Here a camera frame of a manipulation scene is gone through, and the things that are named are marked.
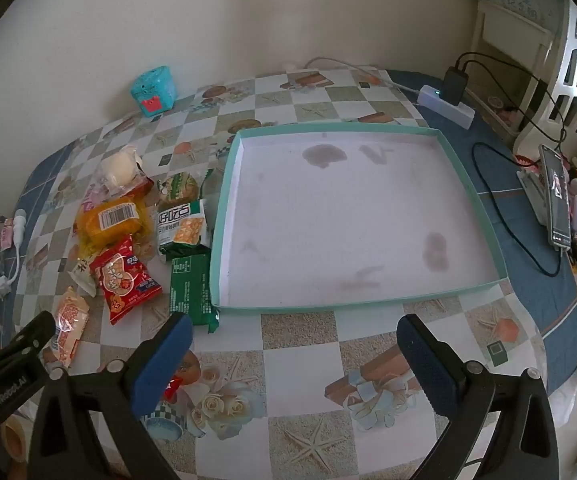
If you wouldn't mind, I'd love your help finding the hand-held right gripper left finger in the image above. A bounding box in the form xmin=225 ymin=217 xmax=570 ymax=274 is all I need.
xmin=28 ymin=311 xmax=195 ymax=480

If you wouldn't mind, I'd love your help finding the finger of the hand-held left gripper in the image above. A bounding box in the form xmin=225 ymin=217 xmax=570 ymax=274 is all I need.
xmin=0 ymin=311 xmax=56 ymax=385

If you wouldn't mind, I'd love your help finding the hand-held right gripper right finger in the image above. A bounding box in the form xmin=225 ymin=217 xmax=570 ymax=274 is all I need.
xmin=395 ymin=313 xmax=563 ymax=480

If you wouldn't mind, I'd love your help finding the peach orange snack packet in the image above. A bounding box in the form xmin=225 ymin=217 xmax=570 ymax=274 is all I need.
xmin=48 ymin=286 xmax=90 ymax=368

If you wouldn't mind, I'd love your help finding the dark green snack packet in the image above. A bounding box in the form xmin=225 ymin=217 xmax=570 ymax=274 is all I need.
xmin=168 ymin=254 xmax=222 ymax=335

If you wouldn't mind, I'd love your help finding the red snack packet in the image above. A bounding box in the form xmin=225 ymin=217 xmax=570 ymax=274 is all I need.
xmin=88 ymin=235 xmax=163 ymax=326

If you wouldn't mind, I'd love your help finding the white green cracker packet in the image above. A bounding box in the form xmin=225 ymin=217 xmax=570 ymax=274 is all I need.
xmin=157 ymin=199 xmax=214 ymax=261

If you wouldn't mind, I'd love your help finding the orange bread packet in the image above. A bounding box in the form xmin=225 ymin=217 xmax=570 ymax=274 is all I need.
xmin=74 ymin=192 xmax=156 ymax=261

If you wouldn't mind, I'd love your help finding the teal-rimmed white cardboard tray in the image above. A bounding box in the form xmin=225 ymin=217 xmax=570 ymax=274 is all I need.
xmin=209 ymin=126 xmax=508 ymax=317

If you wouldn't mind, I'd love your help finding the clear round cookie packet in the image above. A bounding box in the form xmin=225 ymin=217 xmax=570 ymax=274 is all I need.
xmin=156 ymin=169 xmax=224 ymax=211

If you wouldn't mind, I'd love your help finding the beige round object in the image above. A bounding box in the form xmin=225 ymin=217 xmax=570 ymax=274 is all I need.
xmin=0 ymin=412 xmax=36 ymax=466

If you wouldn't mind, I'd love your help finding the white phone stand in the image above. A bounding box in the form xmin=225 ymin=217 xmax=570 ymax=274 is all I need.
xmin=515 ymin=167 xmax=554 ymax=223

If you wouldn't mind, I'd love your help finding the smartphone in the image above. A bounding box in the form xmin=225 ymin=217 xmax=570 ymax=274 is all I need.
xmin=538 ymin=144 xmax=573 ymax=252

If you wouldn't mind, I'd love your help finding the white power strip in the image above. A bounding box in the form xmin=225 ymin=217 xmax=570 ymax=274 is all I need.
xmin=417 ymin=85 xmax=475 ymax=130

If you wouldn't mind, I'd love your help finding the teal cube toy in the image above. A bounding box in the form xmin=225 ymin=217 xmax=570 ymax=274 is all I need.
xmin=129 ymin=65 xmax=176 ymax=116

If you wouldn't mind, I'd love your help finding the black charger plug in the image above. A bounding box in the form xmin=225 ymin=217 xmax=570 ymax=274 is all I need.
xmin=441 ymin=66 xmax=470 ymax=107

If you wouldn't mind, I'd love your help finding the white cutout plastic chair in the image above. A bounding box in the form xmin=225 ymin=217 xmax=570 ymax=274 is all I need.
xmin=513 ymin=0 xmax=577 ymax=161

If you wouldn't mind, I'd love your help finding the cream wooden shelf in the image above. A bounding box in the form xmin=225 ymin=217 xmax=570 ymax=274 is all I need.
xmin=471 ymin=0 xmax=554 ymax=126

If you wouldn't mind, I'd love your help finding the black phone charging cable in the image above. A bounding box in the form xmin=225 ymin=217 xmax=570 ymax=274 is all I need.
xmin=455 ymin=52 xmax=569 ymax=277

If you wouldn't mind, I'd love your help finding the white power strip cable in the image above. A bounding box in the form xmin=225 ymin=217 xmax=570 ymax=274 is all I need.
xmin=301 ymin=57 xmax=421 ymax=96

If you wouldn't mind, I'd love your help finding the black charger cable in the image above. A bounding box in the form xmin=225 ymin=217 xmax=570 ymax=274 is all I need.
xmin=461 ymin=60 xmax=569 ymax=151

